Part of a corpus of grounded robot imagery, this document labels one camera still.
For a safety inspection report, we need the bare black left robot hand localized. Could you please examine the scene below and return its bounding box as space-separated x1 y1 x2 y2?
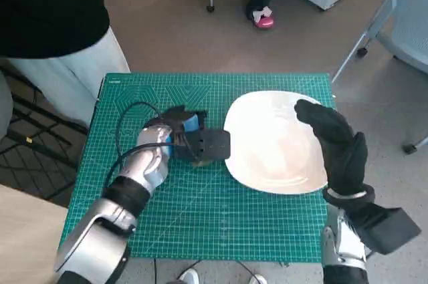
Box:
172 110 233 164

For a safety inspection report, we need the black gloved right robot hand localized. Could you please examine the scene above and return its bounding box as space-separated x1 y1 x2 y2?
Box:
294 98 369 195

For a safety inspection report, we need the white plate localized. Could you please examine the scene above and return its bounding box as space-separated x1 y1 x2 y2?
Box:
223 91 329 195

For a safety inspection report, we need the green cutting mat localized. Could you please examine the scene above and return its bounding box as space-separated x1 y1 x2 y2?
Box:
59 72 336 263

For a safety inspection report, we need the grey-blue chair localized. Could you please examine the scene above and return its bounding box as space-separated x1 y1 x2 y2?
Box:
330 0 428 155

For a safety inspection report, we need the light wooden desk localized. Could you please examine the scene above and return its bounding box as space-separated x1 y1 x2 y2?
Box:
0 182 72 284

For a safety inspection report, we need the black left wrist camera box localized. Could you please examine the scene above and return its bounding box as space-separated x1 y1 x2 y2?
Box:
161 104 188 131

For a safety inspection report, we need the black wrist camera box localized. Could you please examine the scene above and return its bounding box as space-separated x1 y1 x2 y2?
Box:
161 104 188 131
350 203 423 256

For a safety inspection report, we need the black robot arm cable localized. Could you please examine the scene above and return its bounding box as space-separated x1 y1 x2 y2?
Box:
106 101 172 195

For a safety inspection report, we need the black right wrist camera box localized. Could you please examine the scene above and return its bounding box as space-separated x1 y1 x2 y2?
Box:
350 203 423 256

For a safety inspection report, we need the black floor cable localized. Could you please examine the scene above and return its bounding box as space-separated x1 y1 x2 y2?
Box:
152 257 257 284

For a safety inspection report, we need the black metal frame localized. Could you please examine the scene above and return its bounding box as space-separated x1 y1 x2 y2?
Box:
0 63 90 198

